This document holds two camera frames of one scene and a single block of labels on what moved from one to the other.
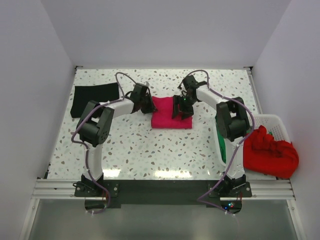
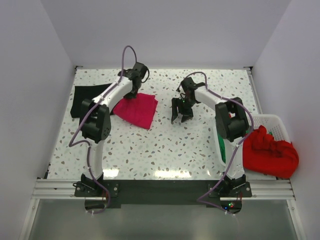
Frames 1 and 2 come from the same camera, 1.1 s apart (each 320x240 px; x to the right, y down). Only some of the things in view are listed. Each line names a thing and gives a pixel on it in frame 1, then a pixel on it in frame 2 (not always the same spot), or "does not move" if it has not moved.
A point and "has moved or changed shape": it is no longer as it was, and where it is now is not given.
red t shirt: x=263 y=154 does not move
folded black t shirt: x=100 y=93 does not move
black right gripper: x=187 y=112 does not move
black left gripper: x=151 y=108 to x=131 y=95
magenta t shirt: x=162 y=118 has moved or changed shape
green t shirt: x=222 y=143 does not move
